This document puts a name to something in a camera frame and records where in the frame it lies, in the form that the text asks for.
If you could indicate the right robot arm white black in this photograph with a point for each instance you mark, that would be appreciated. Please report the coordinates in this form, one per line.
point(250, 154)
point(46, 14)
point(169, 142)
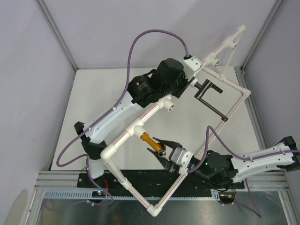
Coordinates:
point(218, 171)

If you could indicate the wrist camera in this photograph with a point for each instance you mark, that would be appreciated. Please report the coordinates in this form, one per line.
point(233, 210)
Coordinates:
point(191, 66)
point(181, 157)

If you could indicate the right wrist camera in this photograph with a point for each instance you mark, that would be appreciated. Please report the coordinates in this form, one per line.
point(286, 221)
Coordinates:
point(181, 157)

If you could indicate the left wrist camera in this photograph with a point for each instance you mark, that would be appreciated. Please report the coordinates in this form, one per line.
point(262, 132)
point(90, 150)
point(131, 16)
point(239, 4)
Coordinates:
point(191, 66)

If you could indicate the aluminium frame rail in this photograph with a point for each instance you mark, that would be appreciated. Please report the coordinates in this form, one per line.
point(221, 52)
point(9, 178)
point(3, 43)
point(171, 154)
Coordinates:
point(267, 181)

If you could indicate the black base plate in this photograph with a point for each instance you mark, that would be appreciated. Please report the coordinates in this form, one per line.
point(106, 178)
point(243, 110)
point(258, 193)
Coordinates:
point(155, 183)

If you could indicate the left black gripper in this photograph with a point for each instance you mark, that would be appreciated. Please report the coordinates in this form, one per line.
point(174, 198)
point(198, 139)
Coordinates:
point(185, 84)

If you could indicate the white slotted cable duct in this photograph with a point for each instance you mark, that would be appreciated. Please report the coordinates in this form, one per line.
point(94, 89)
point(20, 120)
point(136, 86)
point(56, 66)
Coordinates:
point(211, 195)

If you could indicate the gold faucet with chrome knob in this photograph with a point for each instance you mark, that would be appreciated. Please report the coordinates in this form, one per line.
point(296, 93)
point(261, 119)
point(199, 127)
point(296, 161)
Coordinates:
point(157, 148)

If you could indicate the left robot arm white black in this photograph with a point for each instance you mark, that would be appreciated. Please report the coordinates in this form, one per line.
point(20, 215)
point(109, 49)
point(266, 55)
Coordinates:
point(169, 78)

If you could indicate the white PVC pipe frame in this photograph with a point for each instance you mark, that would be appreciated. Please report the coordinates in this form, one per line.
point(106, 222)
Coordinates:
point(136, 127)

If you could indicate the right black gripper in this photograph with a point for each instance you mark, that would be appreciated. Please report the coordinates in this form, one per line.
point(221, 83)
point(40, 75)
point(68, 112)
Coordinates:
point(168, 166)

